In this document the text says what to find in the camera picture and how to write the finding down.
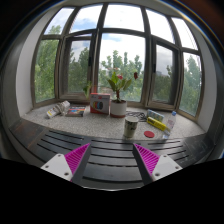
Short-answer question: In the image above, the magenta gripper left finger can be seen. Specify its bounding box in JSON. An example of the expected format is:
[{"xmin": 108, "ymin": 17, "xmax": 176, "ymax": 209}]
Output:
[{"xmin": 42, "ymin": 143, "xmax": 91, "ymax": 185}]

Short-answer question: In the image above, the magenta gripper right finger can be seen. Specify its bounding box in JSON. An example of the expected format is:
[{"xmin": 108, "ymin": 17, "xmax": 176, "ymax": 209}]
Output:
[{"xmin": 133, "ymin": 143, "xmax": 182, "ymax": 185}]

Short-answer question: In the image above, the clear plastic water bottle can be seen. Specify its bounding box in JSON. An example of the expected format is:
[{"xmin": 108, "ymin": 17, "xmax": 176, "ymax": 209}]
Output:
[{"xmin": 162, "ymin": 111, "xmax": 176, "ymax": 139}]

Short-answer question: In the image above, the red bottle cap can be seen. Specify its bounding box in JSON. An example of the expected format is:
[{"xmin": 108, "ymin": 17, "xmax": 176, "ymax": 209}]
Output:
[{"xmin": 144, "ymin": 131, "xmax": 155, "ymax": 138}]

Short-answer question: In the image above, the yellow rectangular box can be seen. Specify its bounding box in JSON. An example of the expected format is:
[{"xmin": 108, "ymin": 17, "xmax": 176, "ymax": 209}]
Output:
[{"xmin": 147, "ymin": 117, "xmax": 166, "ymax": 131}]

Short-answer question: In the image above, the patterned paper cup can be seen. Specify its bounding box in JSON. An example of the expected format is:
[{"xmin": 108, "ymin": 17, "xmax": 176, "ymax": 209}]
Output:
[{"xmin": 124, "ymin": 116, "xmax": 139, "ymax": 138}]

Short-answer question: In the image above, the light blue packet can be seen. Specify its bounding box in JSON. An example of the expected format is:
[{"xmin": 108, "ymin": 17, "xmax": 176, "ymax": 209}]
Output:
[{"xmin": 146, "ymin": 109, "xmax": 164, "ymax": 122}]

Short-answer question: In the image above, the colourful flat book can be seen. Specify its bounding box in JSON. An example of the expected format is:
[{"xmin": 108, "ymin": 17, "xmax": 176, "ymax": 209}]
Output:
[{"xmin": 66, "ymin": 106, "xmax": 86, "ymax": 117}]

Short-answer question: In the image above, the white plant pot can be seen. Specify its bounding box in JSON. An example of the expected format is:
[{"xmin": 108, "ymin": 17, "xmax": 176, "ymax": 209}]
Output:
[{"xmin": 110, "ymin": 100, "xmax": 127, "ymax": 118}]

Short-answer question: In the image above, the red and white box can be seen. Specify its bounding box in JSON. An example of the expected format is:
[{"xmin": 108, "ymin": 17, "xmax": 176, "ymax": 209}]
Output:
[{"xmin": 90, "ymin": 93, "xmax": 110, "ymax": 114}]

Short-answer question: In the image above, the small green plant sprig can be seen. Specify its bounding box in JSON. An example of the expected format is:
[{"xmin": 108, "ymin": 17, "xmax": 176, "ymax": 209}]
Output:
[{"xmin": 83, "ymin": 81, "xmax": 92, "ymax": 99}]

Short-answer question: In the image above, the green plant with red flowers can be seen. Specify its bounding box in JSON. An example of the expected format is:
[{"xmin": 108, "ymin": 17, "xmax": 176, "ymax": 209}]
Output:
[{"xmin": 108, "ymin": 73, "xmax": 132, "ymax": 103}]

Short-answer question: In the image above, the black cable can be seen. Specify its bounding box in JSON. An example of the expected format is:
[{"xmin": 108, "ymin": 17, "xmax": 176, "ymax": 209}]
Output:
[{"xmin": 125, "ymin": 110, "xmax": 148, "ymax": 122}]

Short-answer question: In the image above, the brown window frame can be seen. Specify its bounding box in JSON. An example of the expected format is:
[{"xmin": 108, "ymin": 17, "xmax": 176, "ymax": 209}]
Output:
[{"xmin": 31, "ymin": 1, "xmax": 203, "ymax": 120}]

